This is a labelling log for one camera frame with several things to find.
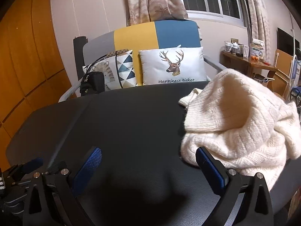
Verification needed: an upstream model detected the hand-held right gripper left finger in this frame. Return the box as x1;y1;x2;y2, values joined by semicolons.
24;147;103;226

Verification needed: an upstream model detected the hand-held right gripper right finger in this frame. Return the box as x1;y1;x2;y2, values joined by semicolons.
196;147;274;226

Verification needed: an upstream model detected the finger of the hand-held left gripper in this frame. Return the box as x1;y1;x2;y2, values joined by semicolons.
44;161;68;174
8;158;45;184

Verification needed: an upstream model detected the white knit sweater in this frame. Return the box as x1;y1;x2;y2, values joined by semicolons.
178;69;301;191

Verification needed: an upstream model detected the black handbag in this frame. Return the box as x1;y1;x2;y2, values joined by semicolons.
79;49;129;97

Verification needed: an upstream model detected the triangle pattern pillow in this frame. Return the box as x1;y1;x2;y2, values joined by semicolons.
82;50;137;91

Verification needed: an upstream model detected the white deer print pillow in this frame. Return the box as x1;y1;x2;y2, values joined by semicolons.
138;44;208;86

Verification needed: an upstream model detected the wooden side table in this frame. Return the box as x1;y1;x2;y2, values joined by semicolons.
221;50;278;80

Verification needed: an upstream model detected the wooden folding chair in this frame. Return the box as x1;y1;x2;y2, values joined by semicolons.
273;49;295;97

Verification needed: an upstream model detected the row of small jars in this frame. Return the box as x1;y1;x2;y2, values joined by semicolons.
223;41;250;57

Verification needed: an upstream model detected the white metal rack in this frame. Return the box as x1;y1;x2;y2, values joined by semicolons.
283;54;301;106

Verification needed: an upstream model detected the stack of books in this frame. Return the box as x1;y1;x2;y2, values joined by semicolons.
249;39;265;58

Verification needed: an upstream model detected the grey yellow blue sofa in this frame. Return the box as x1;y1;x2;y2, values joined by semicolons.
59;20;226;102

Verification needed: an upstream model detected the black flat screen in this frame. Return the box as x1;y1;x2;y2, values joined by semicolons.
277;27;301;60

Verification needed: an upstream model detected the black upright post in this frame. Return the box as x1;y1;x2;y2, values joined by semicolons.
73;36;87;97

